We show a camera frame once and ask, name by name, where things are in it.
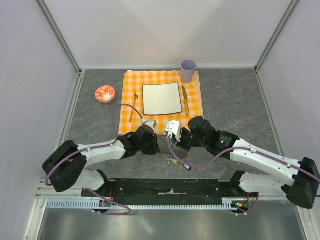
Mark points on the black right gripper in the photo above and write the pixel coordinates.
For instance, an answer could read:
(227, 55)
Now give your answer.
(181, 143)

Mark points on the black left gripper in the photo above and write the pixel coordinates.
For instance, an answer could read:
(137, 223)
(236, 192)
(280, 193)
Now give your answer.
(155, 148)

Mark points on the black key tag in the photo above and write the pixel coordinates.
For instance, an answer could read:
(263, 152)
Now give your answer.
(188, 168)

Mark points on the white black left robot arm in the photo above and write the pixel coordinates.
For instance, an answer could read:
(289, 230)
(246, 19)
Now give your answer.
(68, 166)

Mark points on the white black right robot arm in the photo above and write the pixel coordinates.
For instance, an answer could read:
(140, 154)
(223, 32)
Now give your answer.
(299, 180)

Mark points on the gold knife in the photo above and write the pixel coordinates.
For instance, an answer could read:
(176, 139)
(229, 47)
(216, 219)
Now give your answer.
(187, 111)

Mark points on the orange white checkered cloth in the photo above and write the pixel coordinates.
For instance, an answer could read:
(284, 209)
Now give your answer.
(136, 79)

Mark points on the gold fork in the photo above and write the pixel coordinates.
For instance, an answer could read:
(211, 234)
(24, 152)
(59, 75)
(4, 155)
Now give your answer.
(136, 96)

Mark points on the white square plate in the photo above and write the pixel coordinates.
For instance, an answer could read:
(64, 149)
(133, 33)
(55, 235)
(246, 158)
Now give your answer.
(161, 99)

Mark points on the red white patterned bowl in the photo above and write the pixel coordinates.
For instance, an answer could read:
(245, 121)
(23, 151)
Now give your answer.
(105, 94)

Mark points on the lilac plastic cup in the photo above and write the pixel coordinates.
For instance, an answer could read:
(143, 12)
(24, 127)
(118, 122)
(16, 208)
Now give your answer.
(188, 68)

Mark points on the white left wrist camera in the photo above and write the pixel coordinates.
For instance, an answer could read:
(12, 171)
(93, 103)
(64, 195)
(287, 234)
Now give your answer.
(150, 123)

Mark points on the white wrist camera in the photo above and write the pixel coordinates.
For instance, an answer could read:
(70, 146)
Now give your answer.
(173, 130)
(150, 123)

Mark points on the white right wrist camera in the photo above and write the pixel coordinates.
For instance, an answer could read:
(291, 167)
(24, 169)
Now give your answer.
(173, 130)

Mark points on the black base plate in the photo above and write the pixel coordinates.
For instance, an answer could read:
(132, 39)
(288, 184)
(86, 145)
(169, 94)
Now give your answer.
(171, 192)

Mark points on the grey slotted cable duct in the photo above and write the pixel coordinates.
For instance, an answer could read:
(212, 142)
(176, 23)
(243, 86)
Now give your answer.
(95, 204)

